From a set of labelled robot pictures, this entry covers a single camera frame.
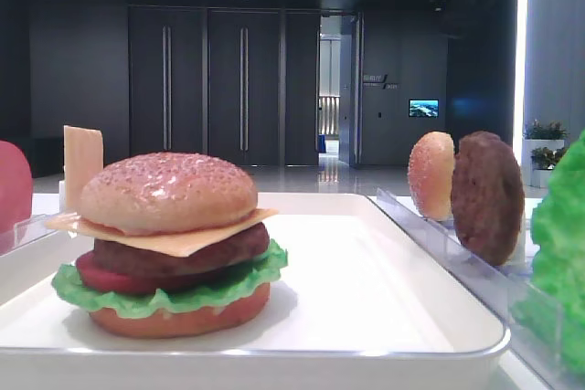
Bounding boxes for bun with sesame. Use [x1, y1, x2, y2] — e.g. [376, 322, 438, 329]
[77, 152, 258, 236]

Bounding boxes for cheese slice on burger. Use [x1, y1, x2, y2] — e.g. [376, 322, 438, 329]
[44, 208, 278, 258]

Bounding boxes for meat patty in burger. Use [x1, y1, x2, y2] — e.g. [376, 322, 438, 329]
[93, 223, 270, 278]

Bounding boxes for brown meat patty on stand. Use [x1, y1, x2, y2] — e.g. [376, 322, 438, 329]
[451, 131, 525, 266]

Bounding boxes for orange cheese slice on stand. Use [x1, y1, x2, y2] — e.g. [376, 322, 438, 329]
[63, 125, 104, 212]

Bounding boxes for tomato slice in burger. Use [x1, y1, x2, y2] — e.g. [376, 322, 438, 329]
[75, 251, 183, 295]

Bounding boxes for lettuce leaf in burger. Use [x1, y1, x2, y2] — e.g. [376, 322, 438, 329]
[51, 240, 288, 320]

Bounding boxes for red tomato slice on stand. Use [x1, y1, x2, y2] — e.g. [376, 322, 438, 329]
[0, 141, 33, 233]

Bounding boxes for green lettuce leaf on stand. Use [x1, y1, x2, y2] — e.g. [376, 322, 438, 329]
[513, 136, 584, 375]

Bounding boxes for dark double doors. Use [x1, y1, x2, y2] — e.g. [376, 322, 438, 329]
[129, 7, 320, 166]

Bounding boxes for bun slice on stand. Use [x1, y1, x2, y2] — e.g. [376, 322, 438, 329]
[408, 132, 454, 221]

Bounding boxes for white metal tray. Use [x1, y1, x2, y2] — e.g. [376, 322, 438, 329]
[1, 193, 511, 389]

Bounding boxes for bottom bun in burger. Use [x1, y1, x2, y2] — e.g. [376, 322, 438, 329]
[89, 283, 271, 339]

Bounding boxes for potted plants in white planter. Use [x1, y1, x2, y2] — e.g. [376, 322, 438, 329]
[522, 120, 567, 188]

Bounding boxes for clear long left acrylic strip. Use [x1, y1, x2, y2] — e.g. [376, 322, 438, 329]
[0, 214, 62, 256]

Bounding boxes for clear long acrylic strip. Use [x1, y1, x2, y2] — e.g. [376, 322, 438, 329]
[0, 214, 62, 256]
[375, 189, 584, 389]

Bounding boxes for clear long right acrylic strip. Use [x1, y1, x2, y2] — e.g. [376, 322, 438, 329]
[375, 189, 584, 389]

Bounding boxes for wall display screen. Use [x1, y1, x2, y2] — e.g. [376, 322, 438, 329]
[409, 100, 439, 118]

